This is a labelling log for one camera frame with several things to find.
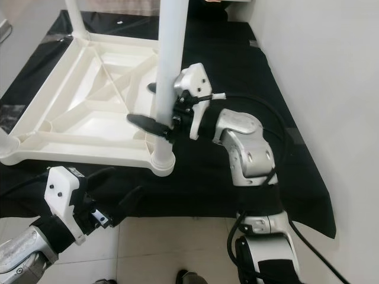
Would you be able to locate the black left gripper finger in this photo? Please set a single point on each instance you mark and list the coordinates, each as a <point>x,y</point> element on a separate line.
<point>100,176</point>
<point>129,206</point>

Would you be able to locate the white plastic children table top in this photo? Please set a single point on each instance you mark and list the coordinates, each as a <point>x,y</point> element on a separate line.
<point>95,148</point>

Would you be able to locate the white plastic table leg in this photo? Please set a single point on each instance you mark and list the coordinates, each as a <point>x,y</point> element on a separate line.
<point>169,47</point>
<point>7,151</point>
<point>74,18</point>

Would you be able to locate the grey robot left leg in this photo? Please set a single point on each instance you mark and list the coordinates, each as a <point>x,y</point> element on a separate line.
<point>103,281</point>

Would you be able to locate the grey robot leg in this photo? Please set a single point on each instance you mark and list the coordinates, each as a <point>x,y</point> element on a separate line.
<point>103,281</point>
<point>189,278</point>

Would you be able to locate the black tablecloth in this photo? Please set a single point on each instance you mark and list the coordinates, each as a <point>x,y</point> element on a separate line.
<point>225,195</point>

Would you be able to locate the beige cloth covered bench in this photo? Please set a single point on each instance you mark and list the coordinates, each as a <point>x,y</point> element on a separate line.
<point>118,7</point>

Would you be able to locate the grey robot right leg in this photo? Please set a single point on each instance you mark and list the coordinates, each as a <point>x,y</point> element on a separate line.
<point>189,278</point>

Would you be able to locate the black wok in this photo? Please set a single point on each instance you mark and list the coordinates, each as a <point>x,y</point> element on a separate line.
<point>213,10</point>

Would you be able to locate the clear tape patch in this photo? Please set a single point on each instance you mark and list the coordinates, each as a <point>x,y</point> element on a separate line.
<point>13,118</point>

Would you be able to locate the clear plastic wrapper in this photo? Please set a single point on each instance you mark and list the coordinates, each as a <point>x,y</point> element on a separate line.
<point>56,38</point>

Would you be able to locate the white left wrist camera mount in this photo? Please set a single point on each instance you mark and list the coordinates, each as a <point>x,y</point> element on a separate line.
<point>62,192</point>

